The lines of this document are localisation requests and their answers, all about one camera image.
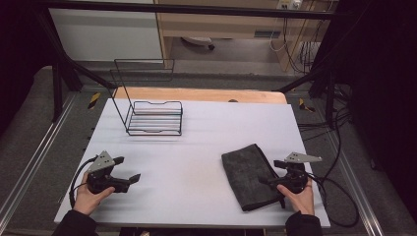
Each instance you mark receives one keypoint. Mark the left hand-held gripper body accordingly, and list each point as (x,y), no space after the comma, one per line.
(102,177)

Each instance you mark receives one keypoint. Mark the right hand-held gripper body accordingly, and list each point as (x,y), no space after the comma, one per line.
(295,177)

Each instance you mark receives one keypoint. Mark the dark grey towel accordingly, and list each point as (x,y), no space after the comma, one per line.
(247,177)

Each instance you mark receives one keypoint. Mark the person's right hand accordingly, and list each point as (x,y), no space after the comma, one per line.
(300,198)

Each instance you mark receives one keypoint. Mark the person's left hand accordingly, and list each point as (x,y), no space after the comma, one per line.
(87,198)

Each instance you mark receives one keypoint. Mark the white chair base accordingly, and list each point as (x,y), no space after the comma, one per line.
(198,40)

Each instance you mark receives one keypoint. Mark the wooden desk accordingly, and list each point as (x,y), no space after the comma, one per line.
(223,24)

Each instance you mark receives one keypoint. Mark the white power strip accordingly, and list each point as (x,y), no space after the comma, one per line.
(288,4)

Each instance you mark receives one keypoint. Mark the metal floor rail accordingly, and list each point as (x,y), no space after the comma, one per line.
(355,183)
(36,154)

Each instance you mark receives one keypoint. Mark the black metal frame stand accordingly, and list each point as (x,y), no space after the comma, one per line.
(323,83)
(60,75)

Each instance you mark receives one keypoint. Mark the black metal frame bar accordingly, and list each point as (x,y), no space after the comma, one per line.
(183,9)

